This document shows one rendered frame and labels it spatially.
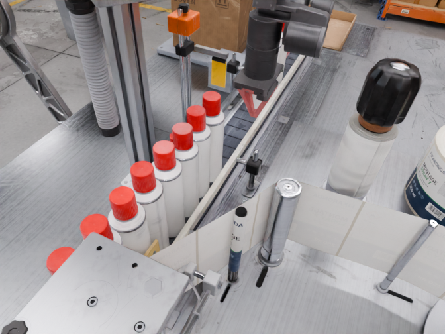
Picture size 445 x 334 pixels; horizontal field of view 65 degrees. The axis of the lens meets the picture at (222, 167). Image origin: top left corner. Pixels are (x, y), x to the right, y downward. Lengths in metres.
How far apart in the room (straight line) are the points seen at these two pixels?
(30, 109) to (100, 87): 2.20
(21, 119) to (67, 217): 1.87
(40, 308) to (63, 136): 0.71
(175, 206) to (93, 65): 0.25
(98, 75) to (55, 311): 0.31
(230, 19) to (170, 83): 0.28
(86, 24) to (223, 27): 0.78
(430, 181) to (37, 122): 2.27
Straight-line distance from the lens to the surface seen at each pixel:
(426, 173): 0.77
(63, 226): 0.79
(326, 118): 1.07
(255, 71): 0.63
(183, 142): 0.56
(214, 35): 1.24
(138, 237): 0.51
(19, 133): 2.52
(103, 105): 0.54
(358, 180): 0.70
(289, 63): 1.21
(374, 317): 0.65
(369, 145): 0.65
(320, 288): 0.64
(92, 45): 0.49
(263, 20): 0.60
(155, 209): 0.53
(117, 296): 0.33
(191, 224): 0.64
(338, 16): 1.74
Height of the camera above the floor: 1.43
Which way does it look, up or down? 45 degrees down
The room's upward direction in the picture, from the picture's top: 3 degrees clockwise
